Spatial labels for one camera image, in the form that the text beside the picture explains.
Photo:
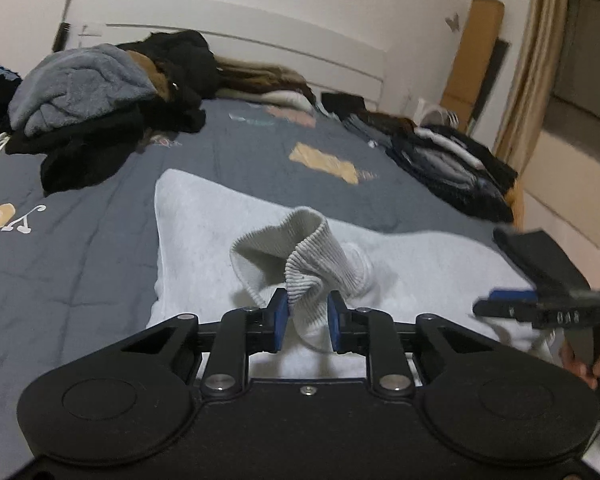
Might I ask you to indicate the grey-blue fleece garment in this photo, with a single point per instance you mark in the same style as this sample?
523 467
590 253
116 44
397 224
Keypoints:
75 85

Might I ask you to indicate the cream cloth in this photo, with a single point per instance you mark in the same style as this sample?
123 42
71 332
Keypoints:
280 97

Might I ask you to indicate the light grey sweatshirt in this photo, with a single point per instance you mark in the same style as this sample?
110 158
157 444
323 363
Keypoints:
205 220

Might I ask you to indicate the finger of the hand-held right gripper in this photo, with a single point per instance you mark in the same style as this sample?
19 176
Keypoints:
510 295
540 255

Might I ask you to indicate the white headboard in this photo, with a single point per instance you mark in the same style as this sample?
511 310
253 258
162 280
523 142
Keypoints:
280 45

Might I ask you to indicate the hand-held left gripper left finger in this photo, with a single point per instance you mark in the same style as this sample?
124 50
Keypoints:
280 320

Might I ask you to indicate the stack of folded dark clothes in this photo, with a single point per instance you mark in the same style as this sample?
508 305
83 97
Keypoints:
455 180

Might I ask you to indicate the cardboard box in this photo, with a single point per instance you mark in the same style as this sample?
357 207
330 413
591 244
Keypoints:
472 55

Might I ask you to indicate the wooden bed frame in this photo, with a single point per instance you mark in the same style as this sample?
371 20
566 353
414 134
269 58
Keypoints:
517 205

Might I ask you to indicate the black folded garment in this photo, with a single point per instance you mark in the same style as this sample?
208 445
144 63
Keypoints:
342 102

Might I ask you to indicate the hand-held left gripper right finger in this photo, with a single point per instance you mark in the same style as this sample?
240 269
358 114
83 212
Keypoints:
334 322

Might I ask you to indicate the black flat panel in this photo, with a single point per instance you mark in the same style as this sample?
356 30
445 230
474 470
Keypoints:
495 85

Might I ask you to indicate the beige curtain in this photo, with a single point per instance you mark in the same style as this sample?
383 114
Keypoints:
535 60

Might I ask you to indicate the pile of black clothes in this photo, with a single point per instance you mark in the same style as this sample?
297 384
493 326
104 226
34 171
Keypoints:
90 155

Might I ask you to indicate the orange-brown garment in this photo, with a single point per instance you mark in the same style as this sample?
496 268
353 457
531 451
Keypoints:
387 121

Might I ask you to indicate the window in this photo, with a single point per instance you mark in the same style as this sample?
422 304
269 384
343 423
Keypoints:
585 60

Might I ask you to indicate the butterfly wall sticker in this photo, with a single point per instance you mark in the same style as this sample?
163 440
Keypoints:
452 22

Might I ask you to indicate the brown and white folded blankets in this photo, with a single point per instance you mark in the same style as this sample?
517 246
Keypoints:
260 75

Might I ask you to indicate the black stick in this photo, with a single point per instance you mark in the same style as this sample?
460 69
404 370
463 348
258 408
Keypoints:
62 35

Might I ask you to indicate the white fan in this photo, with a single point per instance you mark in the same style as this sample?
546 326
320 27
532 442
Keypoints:
437 115

